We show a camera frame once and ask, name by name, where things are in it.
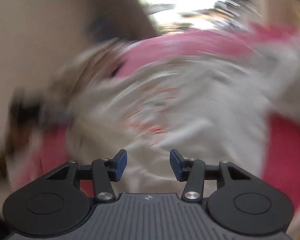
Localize grey brown curtain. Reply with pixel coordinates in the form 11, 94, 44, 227
85, 0, 159, 42

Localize pink floral blanket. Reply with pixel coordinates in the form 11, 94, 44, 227
22, 25, 300, 230

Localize black folded garment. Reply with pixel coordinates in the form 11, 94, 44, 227
107, 64, 124, 79

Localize white printed sweatshirt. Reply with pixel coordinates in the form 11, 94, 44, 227
65, 62, 300, 188

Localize beige patterned clothes pile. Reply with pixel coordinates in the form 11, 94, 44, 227
52, 40, 125, 100

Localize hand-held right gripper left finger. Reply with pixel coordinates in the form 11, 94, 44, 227
46, 149, 128, 203

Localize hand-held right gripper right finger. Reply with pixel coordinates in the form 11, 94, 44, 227
170, 149, 253, 203

